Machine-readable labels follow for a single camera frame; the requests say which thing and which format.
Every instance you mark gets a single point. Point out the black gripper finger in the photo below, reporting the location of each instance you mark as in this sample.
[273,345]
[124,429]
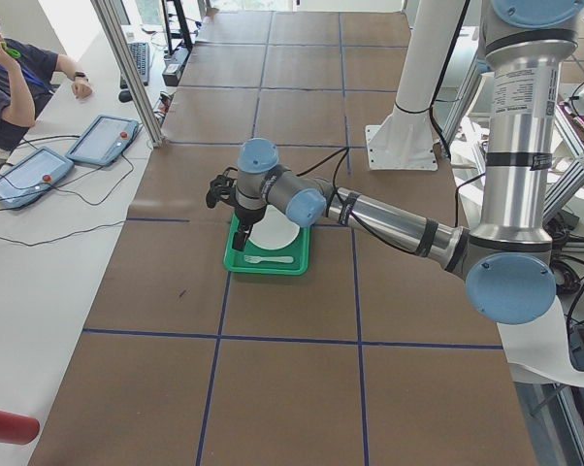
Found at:
[239,239]
[246,232]

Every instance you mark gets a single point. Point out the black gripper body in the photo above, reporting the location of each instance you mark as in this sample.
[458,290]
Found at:
[248,216]

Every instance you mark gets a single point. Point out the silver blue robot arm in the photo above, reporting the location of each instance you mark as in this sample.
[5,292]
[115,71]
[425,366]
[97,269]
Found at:
[504,259]

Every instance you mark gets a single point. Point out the white round plate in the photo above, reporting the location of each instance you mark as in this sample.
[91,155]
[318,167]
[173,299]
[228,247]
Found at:
[274,231]

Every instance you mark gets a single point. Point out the green plastic tray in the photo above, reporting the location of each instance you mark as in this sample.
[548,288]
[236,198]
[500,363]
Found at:
[299,250]

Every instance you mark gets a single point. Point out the blue teach pendant far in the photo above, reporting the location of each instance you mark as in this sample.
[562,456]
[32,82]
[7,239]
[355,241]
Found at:
[104,140]

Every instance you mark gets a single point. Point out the blue teach pendant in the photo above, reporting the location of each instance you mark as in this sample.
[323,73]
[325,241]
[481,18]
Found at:
[104,140]
[33,176]

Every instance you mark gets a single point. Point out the black computer mouse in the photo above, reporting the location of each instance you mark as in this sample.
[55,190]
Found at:
[125,96]

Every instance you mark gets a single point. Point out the black keyboard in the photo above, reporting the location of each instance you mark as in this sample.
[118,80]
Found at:
[140,53]

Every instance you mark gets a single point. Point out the blue teach pendant near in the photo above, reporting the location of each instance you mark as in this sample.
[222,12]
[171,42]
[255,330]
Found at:
[33,176]

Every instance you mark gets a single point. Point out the seated person dark shirt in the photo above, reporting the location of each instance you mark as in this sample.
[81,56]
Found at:
[25,86]

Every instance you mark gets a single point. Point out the red cylinder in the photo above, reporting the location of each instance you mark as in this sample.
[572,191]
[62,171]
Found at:
[18,430]

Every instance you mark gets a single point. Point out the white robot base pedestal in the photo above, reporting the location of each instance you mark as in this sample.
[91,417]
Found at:
[404,140]

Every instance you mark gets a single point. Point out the aluminium frame post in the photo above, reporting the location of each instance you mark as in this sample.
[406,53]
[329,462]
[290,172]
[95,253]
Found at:
[109,21]

